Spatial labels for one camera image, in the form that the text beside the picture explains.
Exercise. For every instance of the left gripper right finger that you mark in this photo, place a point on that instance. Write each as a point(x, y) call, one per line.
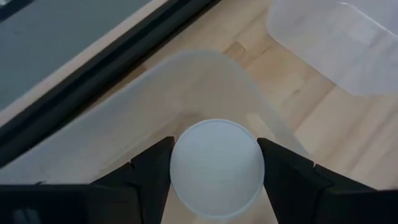
point(295, 193)

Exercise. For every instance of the large orange pill bottle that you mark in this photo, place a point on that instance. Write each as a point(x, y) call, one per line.
point(217, 168)

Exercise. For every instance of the clear plastic bin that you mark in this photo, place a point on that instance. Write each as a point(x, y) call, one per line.
point(342, 46)
point(124, 124)

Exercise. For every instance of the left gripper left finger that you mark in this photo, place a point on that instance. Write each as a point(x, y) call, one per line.
point(146, 189)

